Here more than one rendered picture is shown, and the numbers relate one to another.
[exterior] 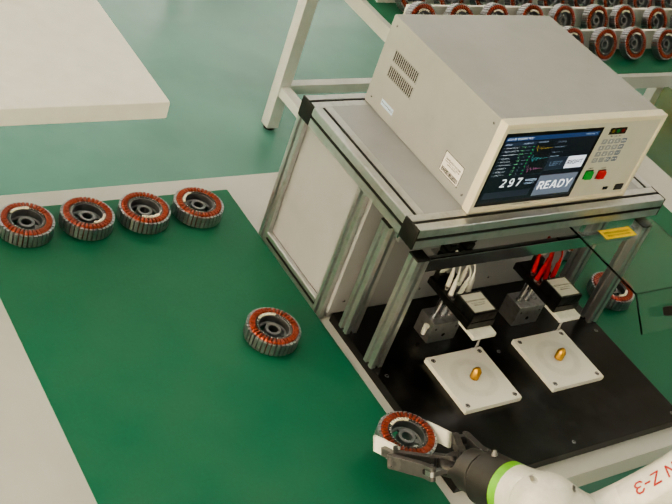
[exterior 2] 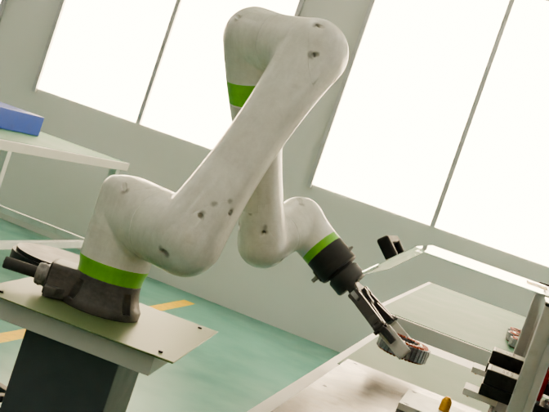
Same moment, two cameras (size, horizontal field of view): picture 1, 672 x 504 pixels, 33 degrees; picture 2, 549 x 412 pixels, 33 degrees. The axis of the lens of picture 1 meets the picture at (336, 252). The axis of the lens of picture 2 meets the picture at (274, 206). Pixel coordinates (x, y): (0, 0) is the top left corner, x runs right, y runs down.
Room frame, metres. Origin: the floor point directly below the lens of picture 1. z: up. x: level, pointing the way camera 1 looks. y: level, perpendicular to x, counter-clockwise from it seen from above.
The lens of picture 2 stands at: (2.99, -1.58, 1.12)
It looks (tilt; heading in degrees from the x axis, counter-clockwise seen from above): 3 degrees down; 148
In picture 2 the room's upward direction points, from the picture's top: 19 degrees clockwise
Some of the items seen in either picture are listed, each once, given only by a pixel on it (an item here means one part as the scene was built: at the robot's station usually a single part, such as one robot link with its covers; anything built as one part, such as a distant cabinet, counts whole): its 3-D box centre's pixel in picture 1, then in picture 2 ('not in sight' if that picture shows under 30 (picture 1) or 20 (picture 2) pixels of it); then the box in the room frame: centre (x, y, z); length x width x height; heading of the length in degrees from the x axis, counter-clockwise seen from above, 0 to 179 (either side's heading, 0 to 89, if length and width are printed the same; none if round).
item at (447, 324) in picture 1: (437, 323); not in sight; (1.88, -0.25, 0.80); 0.08 x 0.05 x 0.06; 133
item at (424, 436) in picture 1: (405, 438); (403, 347); (1.50, -0.24, 0.82); 0.11 x 0.11 x 0.04
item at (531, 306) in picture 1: (521, 307); not in sight; (2.05, -0.43, 0.80); 0.08 x 0.05 x 0.06; 133
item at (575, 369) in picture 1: (557, 359); not in sight; (1.95, -0.53, 0.78); 0.15 x 0.15 x 0.01; 43
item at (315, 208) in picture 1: (313, 215); not in sight; (1.93, 0.07, 0.91); 0.28 x 0.03 x 0.32; 43
